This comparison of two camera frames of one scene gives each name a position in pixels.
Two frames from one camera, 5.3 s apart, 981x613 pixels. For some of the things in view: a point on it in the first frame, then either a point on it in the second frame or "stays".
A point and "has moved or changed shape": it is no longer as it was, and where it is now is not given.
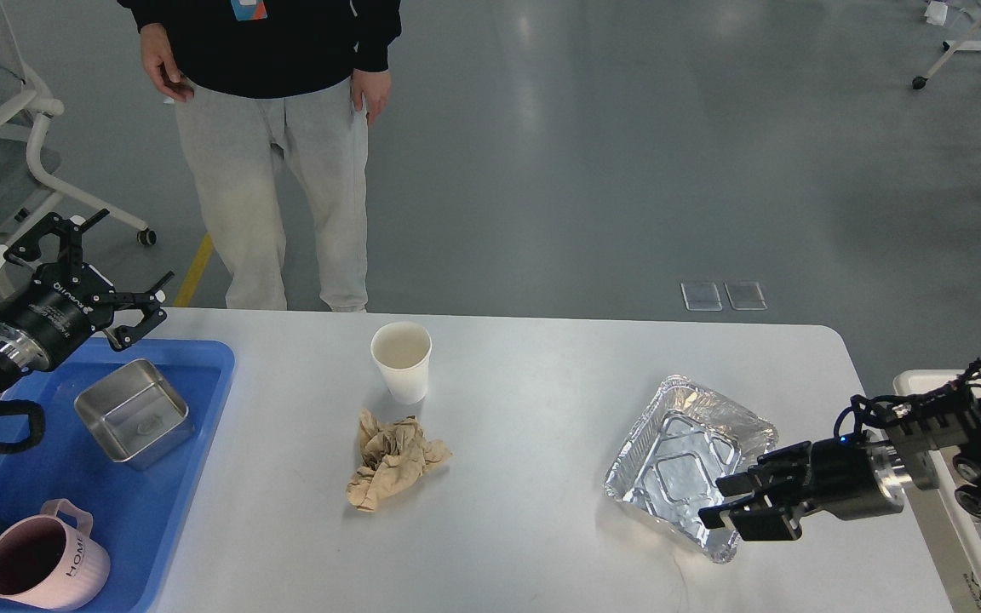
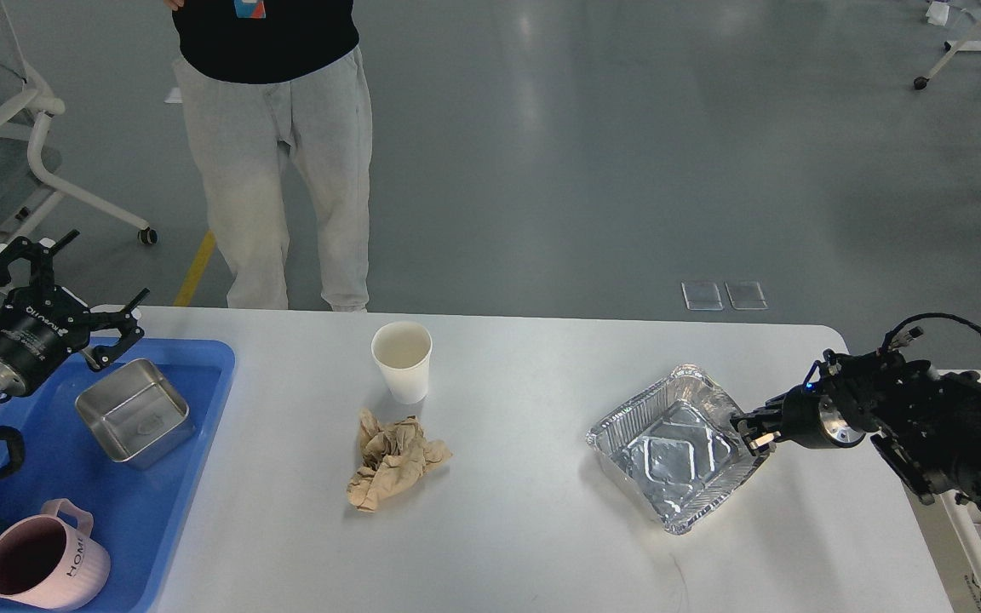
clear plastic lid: [701, 296] stays
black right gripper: [852, 477] → [822, 415]
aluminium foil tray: [667, 472] has moved or changed shape
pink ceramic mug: [50, 560] stays
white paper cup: [403, 350] stays
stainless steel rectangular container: [136, 414] stays
